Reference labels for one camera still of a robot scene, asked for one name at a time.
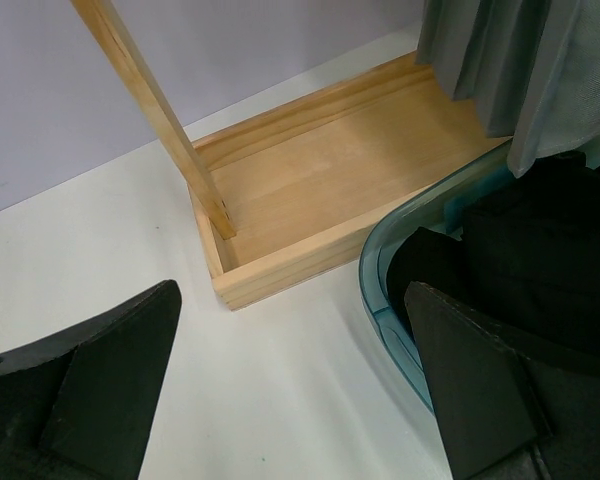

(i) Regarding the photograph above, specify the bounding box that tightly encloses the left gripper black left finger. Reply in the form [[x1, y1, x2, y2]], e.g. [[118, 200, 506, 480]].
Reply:
[[0, 280, 182, 479]]

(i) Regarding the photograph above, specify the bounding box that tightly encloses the wooden clothes rack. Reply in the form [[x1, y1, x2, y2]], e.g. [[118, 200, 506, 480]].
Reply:
[[74, 1, 500, 310]]

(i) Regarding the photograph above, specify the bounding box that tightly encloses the teal plastic tray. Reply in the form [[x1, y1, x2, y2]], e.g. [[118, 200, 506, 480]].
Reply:
[[358, 132, 600, 419]]

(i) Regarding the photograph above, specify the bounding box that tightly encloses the grey dress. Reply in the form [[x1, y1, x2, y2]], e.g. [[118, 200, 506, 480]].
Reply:
[[416, 0, 600, 177]]

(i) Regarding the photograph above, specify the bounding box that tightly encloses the black dress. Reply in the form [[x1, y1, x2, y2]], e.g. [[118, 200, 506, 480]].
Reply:
[[386, 151, 600, 356]]

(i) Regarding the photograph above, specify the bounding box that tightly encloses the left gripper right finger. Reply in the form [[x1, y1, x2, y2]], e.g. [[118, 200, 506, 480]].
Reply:
[[405, 282, 600, 479]]

